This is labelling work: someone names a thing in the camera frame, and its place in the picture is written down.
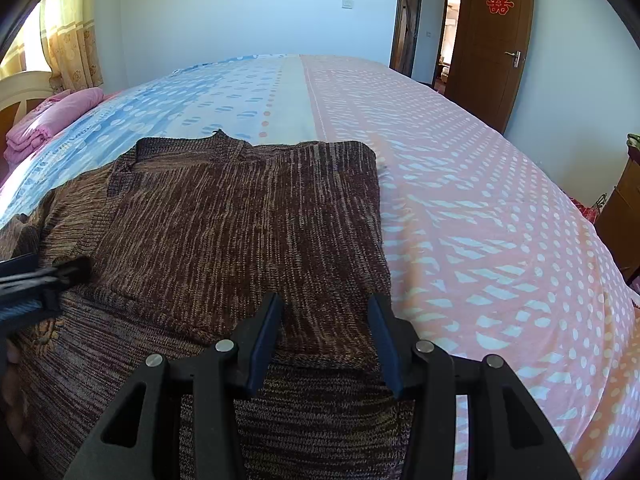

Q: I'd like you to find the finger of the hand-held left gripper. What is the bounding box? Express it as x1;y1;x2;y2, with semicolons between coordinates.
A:
0;254;93;323

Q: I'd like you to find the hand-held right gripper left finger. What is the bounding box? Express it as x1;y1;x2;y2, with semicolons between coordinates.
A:
65;293;284;480

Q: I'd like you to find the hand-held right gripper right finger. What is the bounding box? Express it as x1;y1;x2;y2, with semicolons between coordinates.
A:
367;293;581;480

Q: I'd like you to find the brown knitted sweater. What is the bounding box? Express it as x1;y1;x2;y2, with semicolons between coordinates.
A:
0;130;416;480

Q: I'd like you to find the pink folded blanket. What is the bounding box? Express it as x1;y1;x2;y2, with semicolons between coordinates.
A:
4;87;121;163

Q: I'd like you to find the bed with patterned sheet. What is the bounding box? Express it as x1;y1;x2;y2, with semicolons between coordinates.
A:
0;52;640;480

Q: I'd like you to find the cream wooden headboard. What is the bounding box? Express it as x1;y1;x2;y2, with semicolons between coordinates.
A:
0;70;53;126

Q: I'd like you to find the yellow patterned curtain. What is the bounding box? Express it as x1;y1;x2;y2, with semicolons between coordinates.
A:
39;0;106;93

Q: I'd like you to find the red patterned bag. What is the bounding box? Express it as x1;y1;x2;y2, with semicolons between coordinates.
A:
572;197;607;223

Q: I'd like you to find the wooden desk with drawers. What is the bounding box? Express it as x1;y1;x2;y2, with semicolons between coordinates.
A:
595;147;640;286

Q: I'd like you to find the brown wooden door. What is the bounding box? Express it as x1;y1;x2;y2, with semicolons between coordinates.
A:
444;0;536;133

